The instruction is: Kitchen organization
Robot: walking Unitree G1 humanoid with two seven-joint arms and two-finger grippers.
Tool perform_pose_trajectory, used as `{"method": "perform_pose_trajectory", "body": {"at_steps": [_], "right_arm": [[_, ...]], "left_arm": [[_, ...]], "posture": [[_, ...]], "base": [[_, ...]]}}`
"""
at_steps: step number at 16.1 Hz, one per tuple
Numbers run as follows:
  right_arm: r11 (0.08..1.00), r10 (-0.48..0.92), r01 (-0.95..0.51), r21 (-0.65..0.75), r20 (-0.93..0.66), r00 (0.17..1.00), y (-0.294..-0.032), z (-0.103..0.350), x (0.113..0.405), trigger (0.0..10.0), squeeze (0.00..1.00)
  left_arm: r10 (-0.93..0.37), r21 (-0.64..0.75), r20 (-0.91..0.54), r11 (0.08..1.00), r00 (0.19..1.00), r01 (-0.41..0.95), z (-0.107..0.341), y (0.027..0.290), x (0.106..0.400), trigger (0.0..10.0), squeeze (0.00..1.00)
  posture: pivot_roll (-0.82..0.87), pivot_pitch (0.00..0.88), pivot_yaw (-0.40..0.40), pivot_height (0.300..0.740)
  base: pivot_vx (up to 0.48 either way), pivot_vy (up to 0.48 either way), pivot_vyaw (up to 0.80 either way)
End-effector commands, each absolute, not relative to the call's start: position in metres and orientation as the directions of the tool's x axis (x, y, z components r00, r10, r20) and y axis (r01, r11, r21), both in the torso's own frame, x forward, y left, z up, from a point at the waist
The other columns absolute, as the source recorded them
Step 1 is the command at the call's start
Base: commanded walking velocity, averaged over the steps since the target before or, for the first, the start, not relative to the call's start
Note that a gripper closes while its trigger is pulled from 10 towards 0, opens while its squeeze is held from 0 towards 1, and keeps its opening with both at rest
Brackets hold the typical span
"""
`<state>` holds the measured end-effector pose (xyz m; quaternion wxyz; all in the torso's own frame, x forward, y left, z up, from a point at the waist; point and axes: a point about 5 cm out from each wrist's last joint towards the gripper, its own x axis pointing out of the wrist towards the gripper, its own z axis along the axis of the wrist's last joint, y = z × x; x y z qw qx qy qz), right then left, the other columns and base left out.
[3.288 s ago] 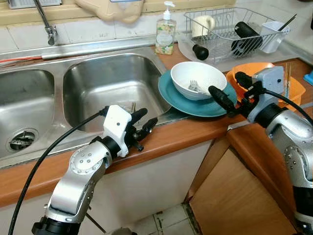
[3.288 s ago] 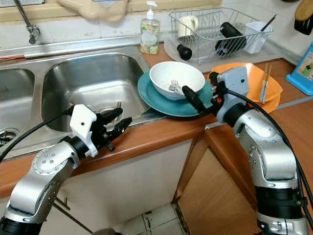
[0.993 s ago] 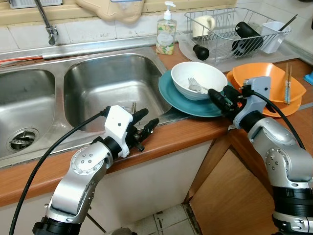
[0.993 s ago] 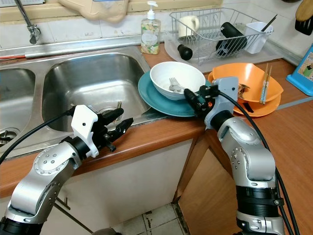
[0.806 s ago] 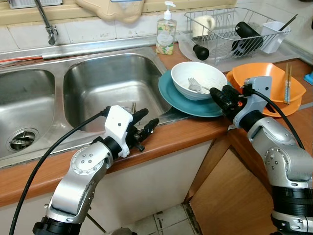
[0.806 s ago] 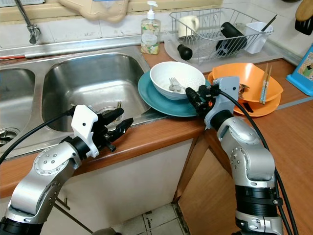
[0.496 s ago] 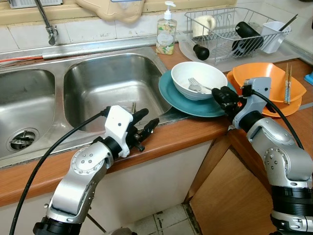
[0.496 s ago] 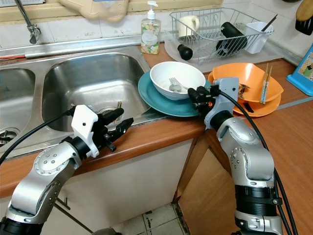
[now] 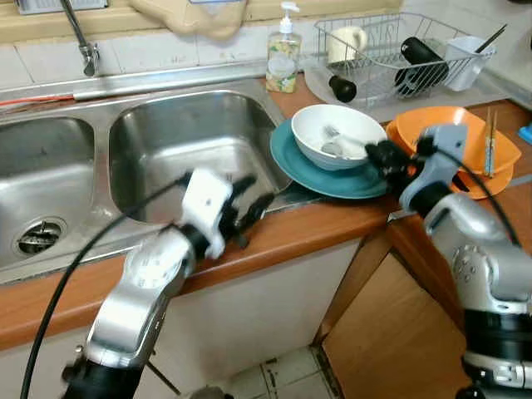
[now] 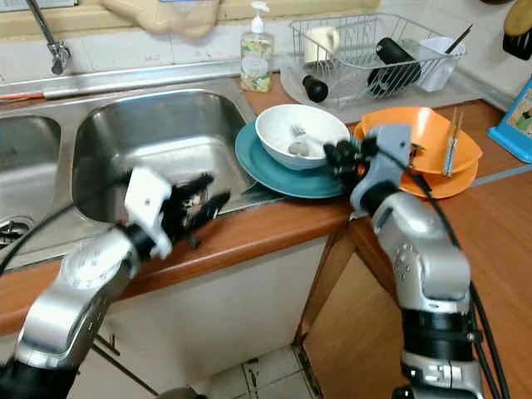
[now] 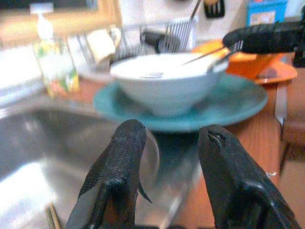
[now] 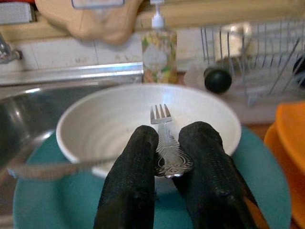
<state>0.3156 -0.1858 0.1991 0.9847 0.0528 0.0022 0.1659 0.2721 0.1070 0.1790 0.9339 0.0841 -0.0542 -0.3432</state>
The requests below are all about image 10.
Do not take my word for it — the metal spoon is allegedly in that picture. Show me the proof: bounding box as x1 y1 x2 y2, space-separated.
287 141 315 159

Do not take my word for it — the teal plate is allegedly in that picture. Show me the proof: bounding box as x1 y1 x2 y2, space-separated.
234 116 354 200

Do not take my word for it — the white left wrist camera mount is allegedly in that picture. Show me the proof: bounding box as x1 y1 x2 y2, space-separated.
125 166 175 259

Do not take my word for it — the metal fork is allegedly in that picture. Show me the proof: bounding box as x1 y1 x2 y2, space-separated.
289 125 330 147

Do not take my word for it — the metal faucet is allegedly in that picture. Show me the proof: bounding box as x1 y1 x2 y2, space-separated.
27 0 71 76

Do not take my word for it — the sink drain strainer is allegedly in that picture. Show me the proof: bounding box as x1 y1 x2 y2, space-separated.
0 218 27 249

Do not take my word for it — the wire dish rack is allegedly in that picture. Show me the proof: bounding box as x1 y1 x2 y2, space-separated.
289 12 466 107

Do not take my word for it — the white bowl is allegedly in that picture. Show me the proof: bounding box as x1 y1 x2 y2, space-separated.
255 104 350 171

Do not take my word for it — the black flask bottle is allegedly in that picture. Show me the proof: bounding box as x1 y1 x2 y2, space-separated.
367 37 423 94

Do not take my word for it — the blue plastic holder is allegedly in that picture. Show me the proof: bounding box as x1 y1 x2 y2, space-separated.
489 73 532 164

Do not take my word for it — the white utensil cup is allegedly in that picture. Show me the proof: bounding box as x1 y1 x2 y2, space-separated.
418 36 466 92

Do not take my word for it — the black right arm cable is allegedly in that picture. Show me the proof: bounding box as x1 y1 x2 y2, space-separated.
366 141 508 399

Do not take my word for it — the beige bag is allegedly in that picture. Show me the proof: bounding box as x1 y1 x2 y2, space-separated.
104 0 221 38

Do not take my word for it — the cream mug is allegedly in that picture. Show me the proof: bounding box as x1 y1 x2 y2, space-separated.
303 27 342 66

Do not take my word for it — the thin dark utensil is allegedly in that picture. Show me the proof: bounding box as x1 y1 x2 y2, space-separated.
445 23 475 55

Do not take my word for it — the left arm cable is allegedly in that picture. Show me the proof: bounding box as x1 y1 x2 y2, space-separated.
0 175 130 271

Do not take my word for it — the red cord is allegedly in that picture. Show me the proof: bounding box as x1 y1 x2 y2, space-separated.
0 91 42 102

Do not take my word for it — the grey drain tray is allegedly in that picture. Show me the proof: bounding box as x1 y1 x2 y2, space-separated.
278 58 508 117

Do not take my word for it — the wooden kitchen counter cabinet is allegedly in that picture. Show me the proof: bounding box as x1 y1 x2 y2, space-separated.
0 224 408 399

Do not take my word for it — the pump soap bottle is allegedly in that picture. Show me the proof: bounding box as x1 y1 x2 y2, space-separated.
239 2 275 92

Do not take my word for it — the orange bowl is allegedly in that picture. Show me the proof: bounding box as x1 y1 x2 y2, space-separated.
353 106 485 177

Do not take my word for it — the stainless steel double sink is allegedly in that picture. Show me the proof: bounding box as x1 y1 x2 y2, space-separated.
0 79 259 267

